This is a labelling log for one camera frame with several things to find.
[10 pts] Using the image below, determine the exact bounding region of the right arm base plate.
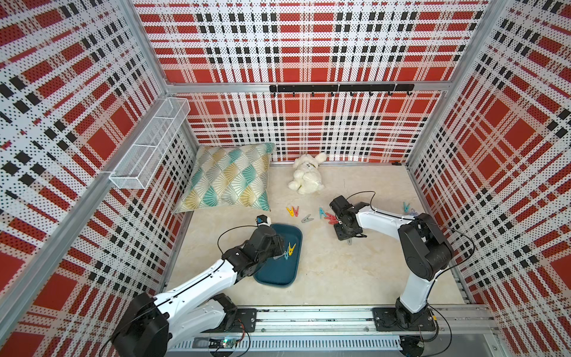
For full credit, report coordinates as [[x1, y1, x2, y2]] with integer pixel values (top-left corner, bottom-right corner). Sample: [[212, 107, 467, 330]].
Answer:
[[372, 307, 437, 332]]

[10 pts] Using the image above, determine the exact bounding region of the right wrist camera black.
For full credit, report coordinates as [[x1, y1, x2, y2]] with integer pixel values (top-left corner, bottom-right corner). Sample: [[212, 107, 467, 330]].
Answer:
[[330, 196, 352, 217]]

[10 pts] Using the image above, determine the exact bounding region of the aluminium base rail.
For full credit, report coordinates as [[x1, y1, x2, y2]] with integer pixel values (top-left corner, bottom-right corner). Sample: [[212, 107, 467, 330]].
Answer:
[[231, 305, 496, 336]]

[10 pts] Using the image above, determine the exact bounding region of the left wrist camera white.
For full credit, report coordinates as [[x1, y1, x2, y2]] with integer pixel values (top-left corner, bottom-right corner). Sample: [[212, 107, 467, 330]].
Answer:
[[256, 215, 272, 227]]

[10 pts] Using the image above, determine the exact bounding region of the black hook rail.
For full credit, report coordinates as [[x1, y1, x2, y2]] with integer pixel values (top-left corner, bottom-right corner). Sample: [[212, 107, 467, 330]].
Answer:
[[269, 83, 415, 95]]

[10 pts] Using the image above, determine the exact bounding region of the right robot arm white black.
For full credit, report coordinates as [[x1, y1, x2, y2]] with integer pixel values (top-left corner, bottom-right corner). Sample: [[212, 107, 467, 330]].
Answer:
[[330, 196, 454, 330]]

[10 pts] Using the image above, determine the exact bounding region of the patterned cushion teal yellow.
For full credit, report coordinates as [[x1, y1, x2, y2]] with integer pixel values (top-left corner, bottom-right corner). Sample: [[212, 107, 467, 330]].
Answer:
[[175, 143, 275, 213]]

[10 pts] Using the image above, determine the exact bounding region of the teal plastic storage box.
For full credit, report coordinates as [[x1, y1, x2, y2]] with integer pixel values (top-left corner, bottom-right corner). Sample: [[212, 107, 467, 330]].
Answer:
[[254, 224, 303, 288]]

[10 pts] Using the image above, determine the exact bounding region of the white plush toy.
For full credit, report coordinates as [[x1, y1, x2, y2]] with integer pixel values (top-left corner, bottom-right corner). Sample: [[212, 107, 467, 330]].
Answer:
[[288, 153, 327, 195]]

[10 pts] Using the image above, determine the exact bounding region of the green circuit board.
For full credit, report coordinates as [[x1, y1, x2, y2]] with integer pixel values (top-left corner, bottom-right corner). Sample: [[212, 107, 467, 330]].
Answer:
[[209, 337, 238, 350]]

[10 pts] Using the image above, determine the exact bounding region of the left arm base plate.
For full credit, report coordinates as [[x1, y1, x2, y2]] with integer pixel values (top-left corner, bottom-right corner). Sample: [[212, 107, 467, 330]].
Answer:
[[204, 308, 258, 333]]

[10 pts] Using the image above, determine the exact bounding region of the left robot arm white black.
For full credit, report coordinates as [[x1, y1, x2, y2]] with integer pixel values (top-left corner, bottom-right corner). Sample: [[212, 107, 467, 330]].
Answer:
[[109, 223, 285, 356]]

